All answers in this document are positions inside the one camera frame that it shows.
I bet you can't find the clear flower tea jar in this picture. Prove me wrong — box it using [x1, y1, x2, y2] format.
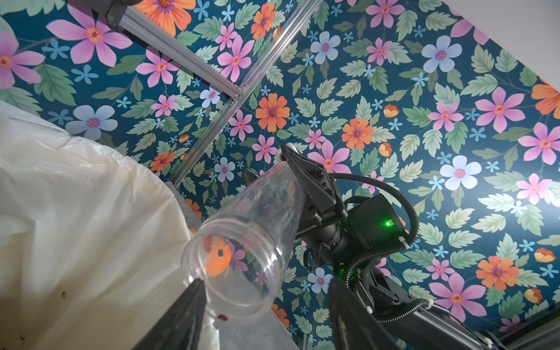
[181, 162, 306, 325]

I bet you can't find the orange plush toy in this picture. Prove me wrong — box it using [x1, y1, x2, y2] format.
[203, 236, 232, 277]

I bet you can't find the white plastic bin liner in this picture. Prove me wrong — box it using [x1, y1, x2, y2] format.
[0, 100, 298, 350]

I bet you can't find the black corrugated cable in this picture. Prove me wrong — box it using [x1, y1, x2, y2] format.
[327, 172, 434, 325]

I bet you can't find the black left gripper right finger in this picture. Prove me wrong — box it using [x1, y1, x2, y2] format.
[328, 278, 399, 350]

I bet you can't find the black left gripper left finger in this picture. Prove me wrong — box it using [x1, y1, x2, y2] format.
[133, 279, 207, 350]

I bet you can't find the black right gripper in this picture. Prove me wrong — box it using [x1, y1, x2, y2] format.
[241, 144, 350, 258]

